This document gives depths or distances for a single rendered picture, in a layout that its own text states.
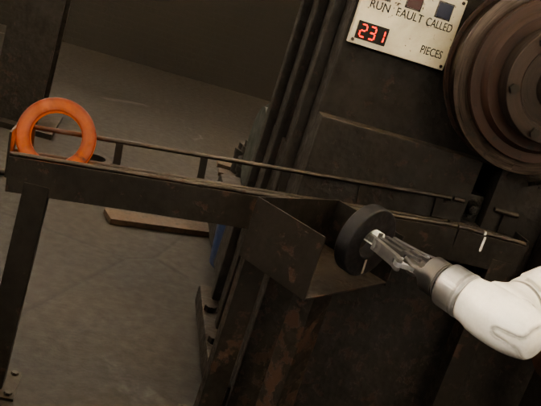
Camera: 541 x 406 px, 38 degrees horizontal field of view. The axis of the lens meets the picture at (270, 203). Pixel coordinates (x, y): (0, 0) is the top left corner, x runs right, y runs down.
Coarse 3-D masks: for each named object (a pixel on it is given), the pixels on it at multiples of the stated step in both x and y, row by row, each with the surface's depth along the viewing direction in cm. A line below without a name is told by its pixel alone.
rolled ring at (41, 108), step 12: (36, 108) 183; (48, 108) 184; (60, 108) 185; (72, 108) 185; (24, 120) 183; (36, 120) 185; (84, 120) 185; (24, 132) 183; (84, 132) 185; (24, 144) 182; (84, 144) 185; (72, 156) 184; (84, 156) 185
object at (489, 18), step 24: (504, 0) 183; (528, 0) 184; (480, 24) 184; (456, 48) 191; (456, 72) 187; (456, 96) 189; (456, 120) 191; (480, 144) 193; (504, 168) 196; (528, 168) 197
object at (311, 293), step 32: (256, 224) 165; (288, 224) 158; (320, 224) 182; (256, 256) 164; (288, 256) 158; (320, 256) 178; (288, 288) 158; (320, 288) 161; (352, 288) 165; (288, 320) 174; (320, 320) 174; (288, 352) 174; (288, 384) 176
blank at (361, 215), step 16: (368, 208) 160; (384, 208) 162; (352, 224) 158; (368, 224) 158; (384, 224) 162; (352, 240) 157; (336, 256) 160; (352, 256) 160; (368, 256) 164; (352, 272) 163
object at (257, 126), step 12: (264, 108) 321; (264, 120) 315; (252, 132) 335; (252, 144) 328; (252, 156) 320; (228, 180) 357; (240, 180) 363; (216, 228) 336; (228, 228) 306; (216, 264) 312
